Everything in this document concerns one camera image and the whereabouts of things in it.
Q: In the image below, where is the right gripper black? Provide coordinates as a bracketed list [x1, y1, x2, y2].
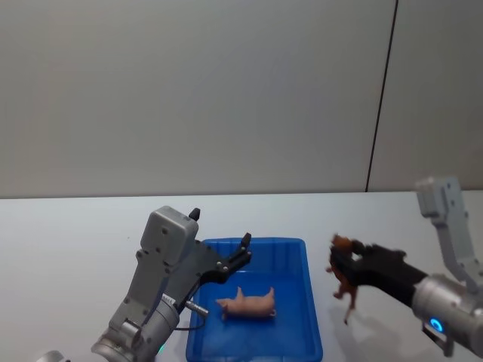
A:
[329, 240, 429, 307]

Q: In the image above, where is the blue plastic tray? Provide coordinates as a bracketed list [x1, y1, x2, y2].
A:
[186, 236, 324, 362]

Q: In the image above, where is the pink toy pig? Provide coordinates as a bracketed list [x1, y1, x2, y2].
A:
[215, 286, 278, 322]

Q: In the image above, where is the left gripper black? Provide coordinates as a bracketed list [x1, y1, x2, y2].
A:
[162, 207, 253, 307]

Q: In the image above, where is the thin cable with silver plug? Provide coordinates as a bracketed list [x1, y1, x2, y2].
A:
[175, 300, 209, 333]

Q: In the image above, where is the brown toy horse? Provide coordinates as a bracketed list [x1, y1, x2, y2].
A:
[325, 233, 360, 326]

